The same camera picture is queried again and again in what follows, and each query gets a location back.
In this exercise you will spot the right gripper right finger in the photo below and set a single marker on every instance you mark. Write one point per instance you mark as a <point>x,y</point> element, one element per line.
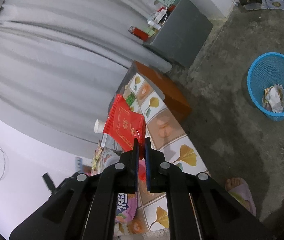
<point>197,206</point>

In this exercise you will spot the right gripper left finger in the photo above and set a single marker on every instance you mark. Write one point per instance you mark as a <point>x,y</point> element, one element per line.
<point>84,207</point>

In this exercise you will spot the red foil packet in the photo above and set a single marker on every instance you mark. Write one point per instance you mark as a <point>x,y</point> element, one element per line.
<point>124,126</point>

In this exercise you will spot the trash inside basket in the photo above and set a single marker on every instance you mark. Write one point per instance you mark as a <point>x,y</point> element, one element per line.
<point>273,99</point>

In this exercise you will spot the blue chip bag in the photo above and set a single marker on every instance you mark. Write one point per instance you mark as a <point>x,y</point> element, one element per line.
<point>126,207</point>

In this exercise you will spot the pink slipper foot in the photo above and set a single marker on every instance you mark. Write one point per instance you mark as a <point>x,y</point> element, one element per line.
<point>239,189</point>

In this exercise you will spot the white paper cup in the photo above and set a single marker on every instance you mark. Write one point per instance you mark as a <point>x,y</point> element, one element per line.
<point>99,126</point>

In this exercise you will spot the patterned tablecloth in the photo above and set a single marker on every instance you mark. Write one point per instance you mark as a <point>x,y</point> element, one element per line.
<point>167,136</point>

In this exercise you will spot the green candy packet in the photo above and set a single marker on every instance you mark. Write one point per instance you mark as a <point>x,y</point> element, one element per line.
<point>130,99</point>

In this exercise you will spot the grey curtain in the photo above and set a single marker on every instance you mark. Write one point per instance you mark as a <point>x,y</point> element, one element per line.
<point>61,61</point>

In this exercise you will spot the blue plastic waste basket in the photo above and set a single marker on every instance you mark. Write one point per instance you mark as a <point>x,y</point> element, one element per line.
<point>266,72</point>

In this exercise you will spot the grey cabinet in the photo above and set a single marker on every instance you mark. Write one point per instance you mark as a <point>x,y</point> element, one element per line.
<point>182,36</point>

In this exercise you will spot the red thermos bottle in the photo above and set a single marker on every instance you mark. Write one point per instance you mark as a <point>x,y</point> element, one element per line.
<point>138,33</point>

